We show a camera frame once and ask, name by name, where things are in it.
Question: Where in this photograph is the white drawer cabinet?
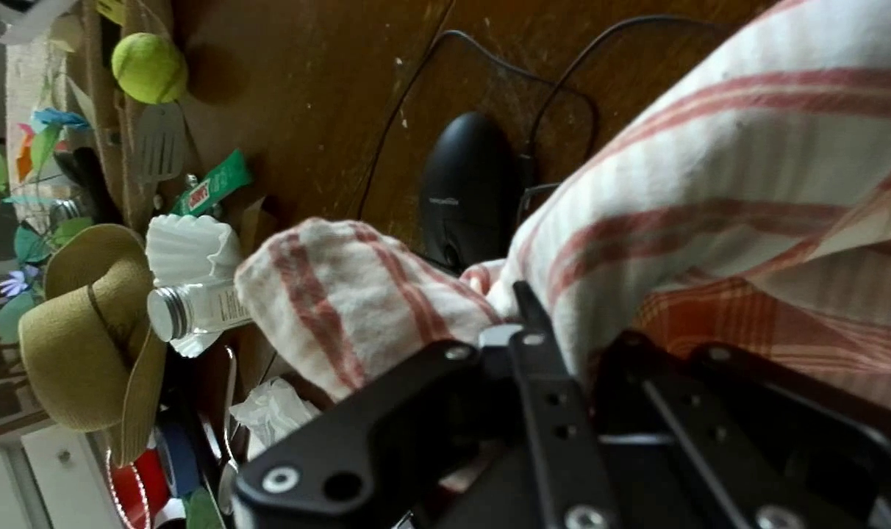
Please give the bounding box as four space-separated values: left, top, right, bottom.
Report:
0 420 122 529

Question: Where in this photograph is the yellow-green tennis ball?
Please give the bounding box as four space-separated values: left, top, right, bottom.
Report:
109 29 190 110

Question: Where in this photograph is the olive felt hat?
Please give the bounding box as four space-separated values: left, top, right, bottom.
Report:
14 220 167 464

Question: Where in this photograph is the red round container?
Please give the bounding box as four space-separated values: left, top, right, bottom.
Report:
103 445 175 529

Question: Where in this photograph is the red striped white towel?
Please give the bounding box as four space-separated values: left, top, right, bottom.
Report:
233 0 891 420

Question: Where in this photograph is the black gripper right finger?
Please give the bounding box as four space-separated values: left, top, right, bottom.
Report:
593 334 891 529

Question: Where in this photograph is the green snack packet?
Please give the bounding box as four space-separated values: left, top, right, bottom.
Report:
174 148 255 219

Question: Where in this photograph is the white plastic bottle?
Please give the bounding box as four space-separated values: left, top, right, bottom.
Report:
145 278 255 363

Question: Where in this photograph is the black computer mouse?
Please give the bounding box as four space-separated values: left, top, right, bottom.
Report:
417 110 525 278

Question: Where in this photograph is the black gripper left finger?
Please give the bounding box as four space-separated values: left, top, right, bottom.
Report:
233 282 616 529

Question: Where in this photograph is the black mouse cable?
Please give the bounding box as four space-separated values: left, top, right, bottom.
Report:
353 10 750 225

